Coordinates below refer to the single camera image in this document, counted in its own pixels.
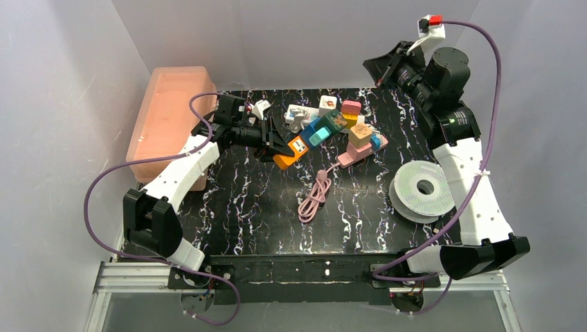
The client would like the orange socket cube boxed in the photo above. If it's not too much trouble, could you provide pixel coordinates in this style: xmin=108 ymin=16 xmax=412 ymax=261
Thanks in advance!
xmin=273 ymin=135 xmax=309 ymax=171

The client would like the teal white charger plug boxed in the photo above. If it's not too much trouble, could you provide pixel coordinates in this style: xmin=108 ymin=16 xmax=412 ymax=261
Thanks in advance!
xmin=309 ymin=127 xmax=331 ymax=147

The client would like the pink power cord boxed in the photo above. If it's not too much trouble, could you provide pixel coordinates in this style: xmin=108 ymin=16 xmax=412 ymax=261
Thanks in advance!
xmin=298 ymin=161 xmax=343 ymax=225

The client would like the pink translucent storage box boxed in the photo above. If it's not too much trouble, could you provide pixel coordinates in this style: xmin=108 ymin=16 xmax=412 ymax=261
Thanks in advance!
xmin=126 ymin=66 xmax=218 ymax=192

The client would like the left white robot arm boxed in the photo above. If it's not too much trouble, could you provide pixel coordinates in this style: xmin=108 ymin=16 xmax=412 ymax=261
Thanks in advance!
xmin=123 ymin=93 xmax=294 ymax=271

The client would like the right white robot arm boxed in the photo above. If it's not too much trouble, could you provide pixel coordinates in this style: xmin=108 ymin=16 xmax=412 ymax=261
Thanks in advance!
xmin=363 ymin=41 xmax=530 ymax=281

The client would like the blue socket cube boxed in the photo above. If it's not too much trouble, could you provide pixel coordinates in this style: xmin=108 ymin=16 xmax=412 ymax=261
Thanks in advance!
xmin=300 ymin=119 xmax=318 ymax=149

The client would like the pink charger plug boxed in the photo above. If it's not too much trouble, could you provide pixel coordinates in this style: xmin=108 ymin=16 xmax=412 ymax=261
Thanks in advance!
xmin=341 ymin=100 xmax=362 ymax=116

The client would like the dark green socket cube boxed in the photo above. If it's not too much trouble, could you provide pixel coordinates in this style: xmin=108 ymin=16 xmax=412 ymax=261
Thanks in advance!
xmin=315 ymin=109 xmax=347 ymax=135

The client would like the white red charger plug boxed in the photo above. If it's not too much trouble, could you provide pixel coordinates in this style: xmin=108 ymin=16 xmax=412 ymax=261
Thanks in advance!
xmin=318 ymin=95 xmax=338 ymax=117

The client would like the tan yellow charger plug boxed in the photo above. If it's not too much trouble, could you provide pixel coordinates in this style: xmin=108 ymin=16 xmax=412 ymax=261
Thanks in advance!
xmin=348 ymin=123 xmax=373 ymax=149

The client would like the white power strip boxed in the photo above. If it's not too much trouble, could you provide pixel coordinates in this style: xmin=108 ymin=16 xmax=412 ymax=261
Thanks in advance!
xmin=284 ymin=104 xmax=365 ymax=129

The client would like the pink power strip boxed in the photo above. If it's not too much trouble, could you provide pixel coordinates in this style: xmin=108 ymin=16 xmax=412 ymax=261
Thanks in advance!
xmin=336 ymin=135 xmax=388 ymax=168

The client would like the white filament spool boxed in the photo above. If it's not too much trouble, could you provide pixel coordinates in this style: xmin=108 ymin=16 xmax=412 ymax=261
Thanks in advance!
xmin=388 ymin=160 xmax=455 ymax=224

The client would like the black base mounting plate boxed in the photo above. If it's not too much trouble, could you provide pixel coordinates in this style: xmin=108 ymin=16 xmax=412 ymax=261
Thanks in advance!
xmin=165 ymin=249 xmax=442 ymax=307

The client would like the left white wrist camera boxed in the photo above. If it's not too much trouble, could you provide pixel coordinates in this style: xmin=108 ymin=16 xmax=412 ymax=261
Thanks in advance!
xmin=251 ymin=100 xmax=271 ymax=120

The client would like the white coiled cord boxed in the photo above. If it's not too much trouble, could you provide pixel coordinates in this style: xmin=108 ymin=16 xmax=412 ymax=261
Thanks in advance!
xmin=289 ymin=112 xmax=309 ymax=133

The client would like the blue plug with white cable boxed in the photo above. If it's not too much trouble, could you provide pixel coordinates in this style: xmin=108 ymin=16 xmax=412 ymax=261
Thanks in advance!
xmin=370 ymin=133 xmax=381 ymax=151

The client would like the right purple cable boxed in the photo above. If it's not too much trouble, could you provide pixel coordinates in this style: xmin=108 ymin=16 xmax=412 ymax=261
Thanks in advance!
xmin=371 ymin=20 xmax=502 ymax=316

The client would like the purple cable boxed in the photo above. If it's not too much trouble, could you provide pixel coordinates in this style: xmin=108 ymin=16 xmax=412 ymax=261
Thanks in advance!
xmin=371 ymin=20 xmax=502 ymax=316
xmin=83 ymin=92 xmax=242 ymax=327

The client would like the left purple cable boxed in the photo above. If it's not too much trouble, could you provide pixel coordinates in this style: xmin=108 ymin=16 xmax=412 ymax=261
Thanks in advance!
xmin=83 ymin=92 xmax=242 ymax=327

